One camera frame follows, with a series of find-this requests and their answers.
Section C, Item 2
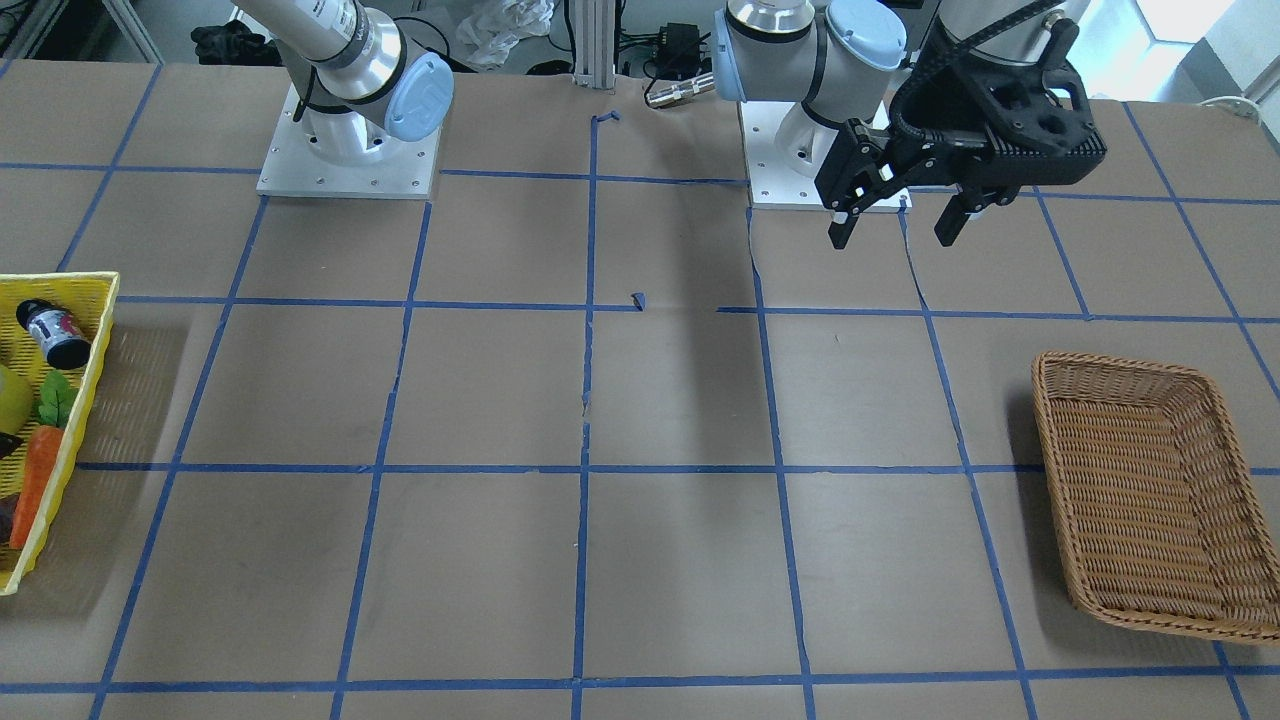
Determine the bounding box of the yellow woven basket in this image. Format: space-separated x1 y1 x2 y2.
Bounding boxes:
3 272 120 596

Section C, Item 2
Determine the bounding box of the brown wicker basket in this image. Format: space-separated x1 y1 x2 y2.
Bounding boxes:
1032 351 1279 646

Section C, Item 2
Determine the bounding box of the metal connector plug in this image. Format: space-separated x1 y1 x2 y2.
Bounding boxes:
644 72 716 110

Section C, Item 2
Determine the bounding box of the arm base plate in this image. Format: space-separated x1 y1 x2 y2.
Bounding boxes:
256 87 442 201
739 101 838 211

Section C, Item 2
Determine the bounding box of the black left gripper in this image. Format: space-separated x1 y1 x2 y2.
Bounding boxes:
815 20 1108 249

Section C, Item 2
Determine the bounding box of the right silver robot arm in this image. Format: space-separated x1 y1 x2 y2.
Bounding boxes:
236 1 454 142

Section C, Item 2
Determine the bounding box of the orange toy carrot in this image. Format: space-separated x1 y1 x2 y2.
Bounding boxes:
8 370 77 550

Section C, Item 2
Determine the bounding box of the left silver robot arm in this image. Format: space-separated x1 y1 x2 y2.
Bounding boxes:
710 1 1107 250

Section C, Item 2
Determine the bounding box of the aluminium frame post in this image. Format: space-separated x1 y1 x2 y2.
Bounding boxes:
564 1 623 94

